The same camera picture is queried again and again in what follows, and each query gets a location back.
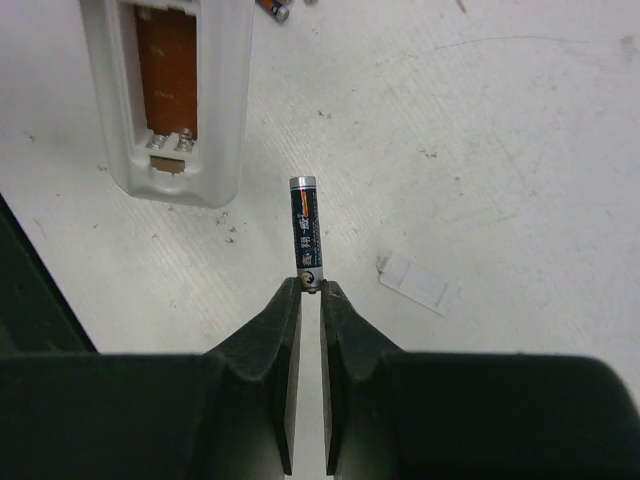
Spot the orange black AAA battery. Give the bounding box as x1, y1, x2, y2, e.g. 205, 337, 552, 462
255, 0, 290, 25

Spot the white battery cover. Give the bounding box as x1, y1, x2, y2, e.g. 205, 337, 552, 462
376, 254, 460, 316

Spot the blue AAA battery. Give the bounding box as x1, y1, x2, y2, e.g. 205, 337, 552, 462
289, 176, 324, 293

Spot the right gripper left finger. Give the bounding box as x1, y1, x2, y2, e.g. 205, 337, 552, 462
1, 278, 301, 479

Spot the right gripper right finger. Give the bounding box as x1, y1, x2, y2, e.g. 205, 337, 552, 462
321, 281, 639, 479

